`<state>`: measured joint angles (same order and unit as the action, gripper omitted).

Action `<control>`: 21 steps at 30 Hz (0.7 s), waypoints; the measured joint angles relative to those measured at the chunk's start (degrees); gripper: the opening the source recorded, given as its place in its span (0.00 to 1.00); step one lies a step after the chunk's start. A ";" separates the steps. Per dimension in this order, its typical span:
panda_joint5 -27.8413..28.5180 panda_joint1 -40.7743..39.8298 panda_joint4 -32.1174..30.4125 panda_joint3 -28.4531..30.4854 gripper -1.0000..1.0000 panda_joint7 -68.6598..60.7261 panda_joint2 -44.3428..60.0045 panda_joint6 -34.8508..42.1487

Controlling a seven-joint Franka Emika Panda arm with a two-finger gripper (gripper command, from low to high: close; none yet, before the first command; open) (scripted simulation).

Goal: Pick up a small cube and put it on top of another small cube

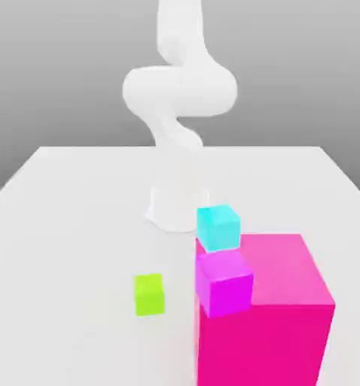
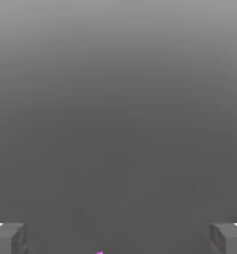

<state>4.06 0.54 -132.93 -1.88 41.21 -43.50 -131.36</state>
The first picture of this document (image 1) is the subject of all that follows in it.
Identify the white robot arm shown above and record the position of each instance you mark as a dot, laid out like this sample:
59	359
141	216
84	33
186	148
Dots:
180	90

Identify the small cyan cube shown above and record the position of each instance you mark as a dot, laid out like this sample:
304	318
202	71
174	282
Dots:
218	227

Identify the small magenta cube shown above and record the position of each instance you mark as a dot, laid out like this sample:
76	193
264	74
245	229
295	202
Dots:
225	283

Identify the small lime green cube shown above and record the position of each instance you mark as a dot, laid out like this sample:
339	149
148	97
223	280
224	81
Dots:
149	295

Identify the large pink box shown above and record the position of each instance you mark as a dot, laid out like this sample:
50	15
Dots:
276	331

